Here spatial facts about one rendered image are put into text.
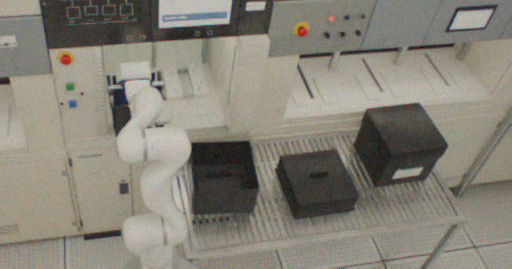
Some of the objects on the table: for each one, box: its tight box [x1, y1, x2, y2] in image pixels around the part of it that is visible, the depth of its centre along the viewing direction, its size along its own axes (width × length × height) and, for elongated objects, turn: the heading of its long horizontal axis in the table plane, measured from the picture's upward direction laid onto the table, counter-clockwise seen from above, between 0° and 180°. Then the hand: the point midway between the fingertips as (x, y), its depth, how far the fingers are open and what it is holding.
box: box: [353, 102, 449, 187], centre depth 259 cm, size 29×29×25 cm
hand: (135, 75), depth 227 cm, fingers closed on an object, 3 cm apart
